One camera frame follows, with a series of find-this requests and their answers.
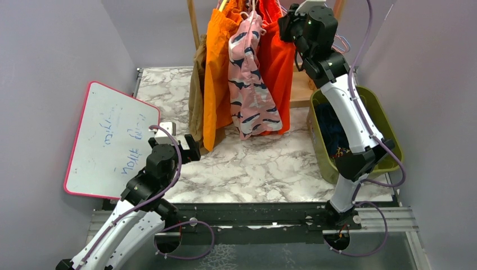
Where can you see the colourful comic print shorts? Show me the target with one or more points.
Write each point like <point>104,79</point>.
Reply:
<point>341,151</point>

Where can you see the olive green plastic basket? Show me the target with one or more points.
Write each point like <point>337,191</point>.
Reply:
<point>375,110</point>

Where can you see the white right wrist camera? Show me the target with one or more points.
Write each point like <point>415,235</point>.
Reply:
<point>307,5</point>

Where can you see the tan brown shorts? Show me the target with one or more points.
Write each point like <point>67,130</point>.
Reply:
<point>196,92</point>

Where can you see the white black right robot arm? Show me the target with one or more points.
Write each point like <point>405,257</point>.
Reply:
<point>311,27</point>

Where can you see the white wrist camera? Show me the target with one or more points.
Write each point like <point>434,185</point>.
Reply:
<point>164,132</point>
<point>307,5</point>

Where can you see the pink shark print shorts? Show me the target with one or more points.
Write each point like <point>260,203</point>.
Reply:
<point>253,110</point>

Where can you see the navy blue shorts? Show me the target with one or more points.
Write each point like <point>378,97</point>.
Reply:
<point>332,131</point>

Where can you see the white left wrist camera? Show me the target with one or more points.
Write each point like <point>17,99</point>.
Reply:
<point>164,132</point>

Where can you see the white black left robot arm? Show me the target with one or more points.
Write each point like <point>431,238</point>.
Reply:
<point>142,210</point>

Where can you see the red orange shorts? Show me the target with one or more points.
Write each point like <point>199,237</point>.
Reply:
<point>276,59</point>

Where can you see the pink framed whiteboard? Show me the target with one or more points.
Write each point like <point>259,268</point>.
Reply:
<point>111,143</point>

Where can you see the wooden clothes rack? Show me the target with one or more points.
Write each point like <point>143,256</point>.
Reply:
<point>302,87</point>

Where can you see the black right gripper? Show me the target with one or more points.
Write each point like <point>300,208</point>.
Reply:
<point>285,22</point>

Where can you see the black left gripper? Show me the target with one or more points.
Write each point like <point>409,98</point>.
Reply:
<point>192,154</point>

